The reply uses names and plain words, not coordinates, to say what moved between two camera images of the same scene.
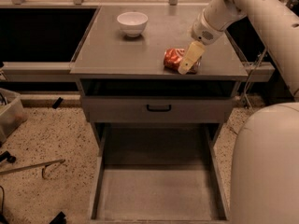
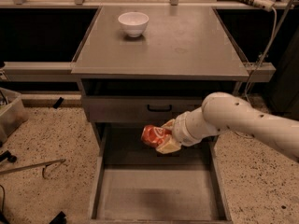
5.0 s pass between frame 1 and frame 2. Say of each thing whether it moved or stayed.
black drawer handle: stayed
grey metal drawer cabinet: stayed
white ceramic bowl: stayed
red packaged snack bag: moved
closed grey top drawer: stayed
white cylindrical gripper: moved
